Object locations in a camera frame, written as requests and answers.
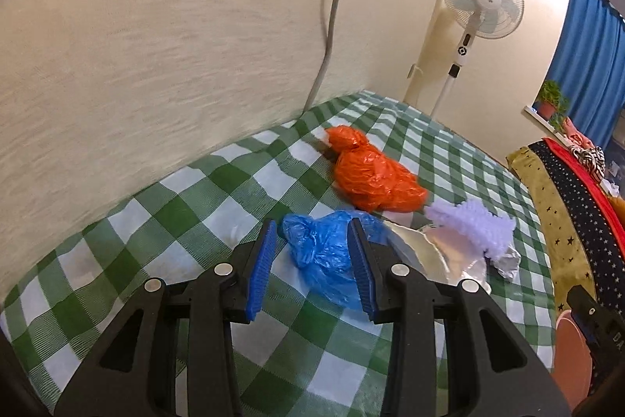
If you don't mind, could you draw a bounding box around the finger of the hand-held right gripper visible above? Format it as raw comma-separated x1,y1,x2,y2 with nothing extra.
581,324,602,356
565,284,611,332

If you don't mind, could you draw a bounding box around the blue plastic bag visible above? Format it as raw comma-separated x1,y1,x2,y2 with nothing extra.
279,210,391,311

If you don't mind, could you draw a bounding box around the pink cloth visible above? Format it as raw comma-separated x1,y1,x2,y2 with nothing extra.
561,116,594,147

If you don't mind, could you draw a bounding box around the yellow star print sheet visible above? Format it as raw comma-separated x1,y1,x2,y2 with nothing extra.
505,146,606,315

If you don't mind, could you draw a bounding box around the lavender foam net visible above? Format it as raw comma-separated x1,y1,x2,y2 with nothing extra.
424,198,517,262

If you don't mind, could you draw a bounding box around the pink plastic bucket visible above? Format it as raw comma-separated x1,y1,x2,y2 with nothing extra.
555,312,596,401

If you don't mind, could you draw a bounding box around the clear plastic bag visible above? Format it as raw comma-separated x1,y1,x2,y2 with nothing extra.
449,246,522,288

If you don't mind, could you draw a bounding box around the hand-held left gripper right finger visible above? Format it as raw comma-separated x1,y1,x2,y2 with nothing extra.
348,217,572,417

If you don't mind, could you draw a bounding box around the green checkered cloth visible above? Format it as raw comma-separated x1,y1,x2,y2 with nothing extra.
0,89,557,417

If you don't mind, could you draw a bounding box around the potted green plant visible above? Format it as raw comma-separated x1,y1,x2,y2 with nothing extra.
534,80,570,121

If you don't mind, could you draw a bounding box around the grey wall cable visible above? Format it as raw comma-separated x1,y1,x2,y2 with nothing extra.
303,0,364,115

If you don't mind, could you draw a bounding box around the orange plastic bag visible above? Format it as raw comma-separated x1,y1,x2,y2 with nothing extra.
323,125,430,213

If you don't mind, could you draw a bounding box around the blue curtain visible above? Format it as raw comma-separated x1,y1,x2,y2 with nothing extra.
544,0,625,149

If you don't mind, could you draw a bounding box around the black white striped cloth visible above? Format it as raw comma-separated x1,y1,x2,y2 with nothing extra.
569,145,606,176

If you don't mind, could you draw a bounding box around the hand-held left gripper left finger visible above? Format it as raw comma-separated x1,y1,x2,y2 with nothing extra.
54,218,279,417

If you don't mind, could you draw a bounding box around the red blanket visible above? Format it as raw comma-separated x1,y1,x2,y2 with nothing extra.
543,138,625,208

